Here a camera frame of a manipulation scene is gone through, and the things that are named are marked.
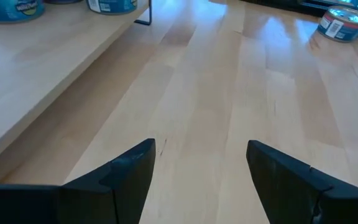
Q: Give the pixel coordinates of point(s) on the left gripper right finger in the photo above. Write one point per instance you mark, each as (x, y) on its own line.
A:
(306, 202)

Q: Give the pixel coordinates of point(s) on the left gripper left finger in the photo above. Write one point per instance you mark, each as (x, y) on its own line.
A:
(89, 202)

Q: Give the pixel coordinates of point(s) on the blue-label pull-tab tuna can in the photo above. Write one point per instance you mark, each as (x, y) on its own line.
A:
(340, 28)
(11, 12)
(112, 7)

